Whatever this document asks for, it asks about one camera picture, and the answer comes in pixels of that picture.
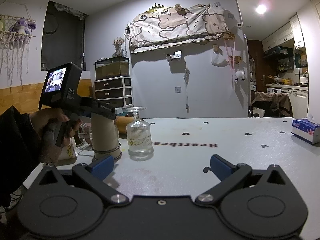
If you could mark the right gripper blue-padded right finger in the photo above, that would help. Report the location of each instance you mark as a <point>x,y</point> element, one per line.
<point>231,178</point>

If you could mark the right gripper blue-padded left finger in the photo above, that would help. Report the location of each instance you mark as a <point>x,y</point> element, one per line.
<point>90,177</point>

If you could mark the beige metal tumbler cup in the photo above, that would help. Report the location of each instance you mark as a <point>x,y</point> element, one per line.
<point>105,137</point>

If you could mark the brown wooden round cup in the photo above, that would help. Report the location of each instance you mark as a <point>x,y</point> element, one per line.
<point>121,122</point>

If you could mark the person's left hand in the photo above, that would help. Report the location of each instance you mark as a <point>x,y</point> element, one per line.
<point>45,123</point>

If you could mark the dark window curtain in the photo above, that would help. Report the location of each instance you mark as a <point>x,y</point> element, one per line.
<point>63,37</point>

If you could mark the white three-drawer cabinet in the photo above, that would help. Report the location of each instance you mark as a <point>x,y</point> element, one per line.
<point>116,91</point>

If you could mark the glass fish tank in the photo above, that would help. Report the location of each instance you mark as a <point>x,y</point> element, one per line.
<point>112,67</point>

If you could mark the clear ribbed stemmed glass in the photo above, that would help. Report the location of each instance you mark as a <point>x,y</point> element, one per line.
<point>138,135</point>

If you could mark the dried flower vase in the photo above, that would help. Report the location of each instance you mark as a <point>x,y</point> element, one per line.
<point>117,43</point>

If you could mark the purple plush toy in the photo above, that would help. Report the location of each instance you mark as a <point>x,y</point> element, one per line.
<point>23,26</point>

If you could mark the chair with brown jacket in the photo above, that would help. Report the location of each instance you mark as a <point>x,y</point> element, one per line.
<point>274,105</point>

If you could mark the blue white tissue pack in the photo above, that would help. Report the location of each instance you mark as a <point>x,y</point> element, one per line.
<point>306,129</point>

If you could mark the white plush sheep toy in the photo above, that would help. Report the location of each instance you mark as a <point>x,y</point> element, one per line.
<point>239,75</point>

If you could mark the cartoon patterned cloth cover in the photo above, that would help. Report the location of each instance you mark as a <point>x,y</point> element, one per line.
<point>176,26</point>

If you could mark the macrame wall hanger shelf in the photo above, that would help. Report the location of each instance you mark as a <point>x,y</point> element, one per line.
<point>14,47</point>

